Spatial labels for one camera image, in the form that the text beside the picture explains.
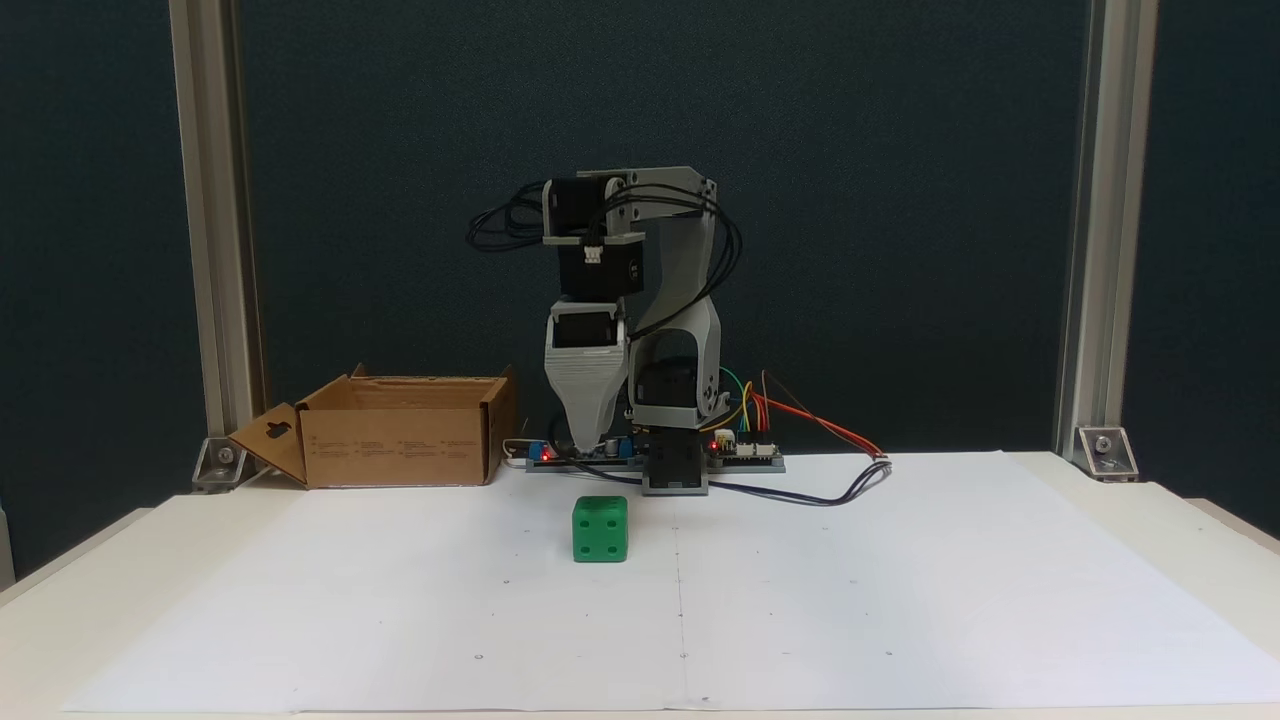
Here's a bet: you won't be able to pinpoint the open cardboard box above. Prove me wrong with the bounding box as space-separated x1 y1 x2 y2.
228 365 519 491

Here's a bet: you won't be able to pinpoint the motor driver circuit board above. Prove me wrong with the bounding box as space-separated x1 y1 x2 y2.
708 428 786 473

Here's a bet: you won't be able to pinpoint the green die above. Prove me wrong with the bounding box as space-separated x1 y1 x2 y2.
572 495 630 564

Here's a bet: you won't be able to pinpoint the metal corner bracket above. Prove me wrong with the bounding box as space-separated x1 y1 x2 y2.
192 435 251 494
1075 425 1139 482

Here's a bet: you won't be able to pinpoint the blue power circuit board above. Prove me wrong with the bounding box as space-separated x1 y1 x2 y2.
527 435 641 473

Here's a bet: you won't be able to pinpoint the black elbow cable loop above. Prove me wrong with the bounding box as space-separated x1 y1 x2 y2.
600 180 744 343

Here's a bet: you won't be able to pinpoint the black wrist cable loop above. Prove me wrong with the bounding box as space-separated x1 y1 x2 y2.
466 182 561 252

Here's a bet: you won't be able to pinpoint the grey tapered fixed gripper finger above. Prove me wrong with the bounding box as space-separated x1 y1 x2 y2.
547 351 630 457

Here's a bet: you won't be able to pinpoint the aluminium frame post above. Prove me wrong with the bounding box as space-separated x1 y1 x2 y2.
168 0 266 441
1053 0 1161 456

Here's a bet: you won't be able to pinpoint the red and orange wires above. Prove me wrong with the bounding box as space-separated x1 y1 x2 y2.
750 370 887 461

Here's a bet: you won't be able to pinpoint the coloured jumper wires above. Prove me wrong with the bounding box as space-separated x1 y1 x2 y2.
718 367 773 441

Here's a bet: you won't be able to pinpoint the black cable with white connector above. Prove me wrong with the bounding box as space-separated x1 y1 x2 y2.
705 459 893 508

